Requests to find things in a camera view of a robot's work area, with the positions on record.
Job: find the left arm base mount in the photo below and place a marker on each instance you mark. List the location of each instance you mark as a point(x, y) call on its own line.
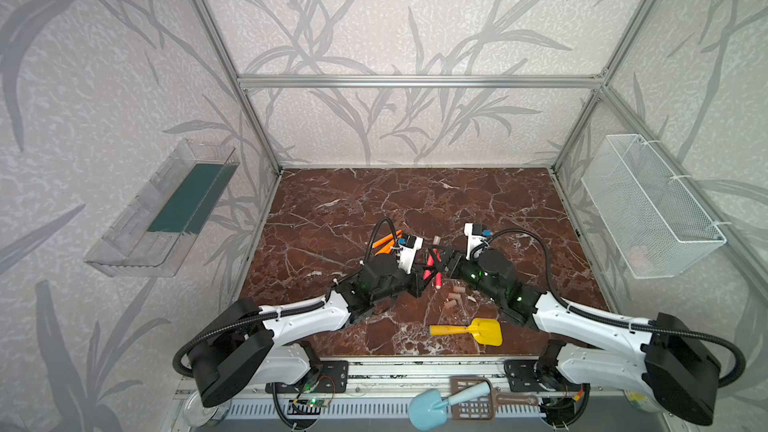
point(329, 377)

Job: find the light blue toy shovel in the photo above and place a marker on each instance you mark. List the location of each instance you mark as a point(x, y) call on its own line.
point(429, 409)

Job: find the yellow toy shovel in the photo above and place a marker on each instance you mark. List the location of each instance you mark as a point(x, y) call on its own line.
point(484, 331)

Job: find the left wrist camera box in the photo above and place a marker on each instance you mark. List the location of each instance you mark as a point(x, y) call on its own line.
point(409, 245)

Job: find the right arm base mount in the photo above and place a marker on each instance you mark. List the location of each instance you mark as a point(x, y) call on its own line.
point(539, 374)

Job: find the brown toy rake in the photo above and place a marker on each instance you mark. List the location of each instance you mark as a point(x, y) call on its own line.
point(494, 405)

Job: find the white wire basket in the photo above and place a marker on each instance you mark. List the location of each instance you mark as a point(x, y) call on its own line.
point(657, 225)

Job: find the orange marker far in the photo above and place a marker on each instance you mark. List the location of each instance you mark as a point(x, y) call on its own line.
point(387, 239)

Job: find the pink marker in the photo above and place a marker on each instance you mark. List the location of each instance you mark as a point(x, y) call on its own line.
point(432, 257)

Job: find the metal tin can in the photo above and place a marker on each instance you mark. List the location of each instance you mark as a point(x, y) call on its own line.
point(195, 415)

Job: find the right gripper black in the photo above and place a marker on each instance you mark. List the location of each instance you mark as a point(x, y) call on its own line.
point(453, 261)

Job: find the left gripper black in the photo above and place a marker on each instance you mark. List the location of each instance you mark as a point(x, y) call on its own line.
point(414, 279)

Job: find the small circuit board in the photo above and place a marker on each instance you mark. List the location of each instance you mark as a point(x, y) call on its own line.
point(306, 407)

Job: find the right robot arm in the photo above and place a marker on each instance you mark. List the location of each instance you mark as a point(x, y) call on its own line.
point(680, 369)

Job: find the orange marker middle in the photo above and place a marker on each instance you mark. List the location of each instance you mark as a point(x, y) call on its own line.
point(386, 248)

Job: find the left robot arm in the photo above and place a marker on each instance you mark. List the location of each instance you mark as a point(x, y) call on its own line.
point(250, 340)

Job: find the clear plastic wall shelf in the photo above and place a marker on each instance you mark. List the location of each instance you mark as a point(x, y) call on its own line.
point(159, 227)

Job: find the orange marker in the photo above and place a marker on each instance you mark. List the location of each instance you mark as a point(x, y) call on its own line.
point(386, 248)
point(387, 239)

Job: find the pink marker lone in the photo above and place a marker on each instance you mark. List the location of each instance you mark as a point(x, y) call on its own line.
point(437, 271)

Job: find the aluminium front rail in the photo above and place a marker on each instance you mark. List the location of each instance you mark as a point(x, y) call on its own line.
point(377, 388)

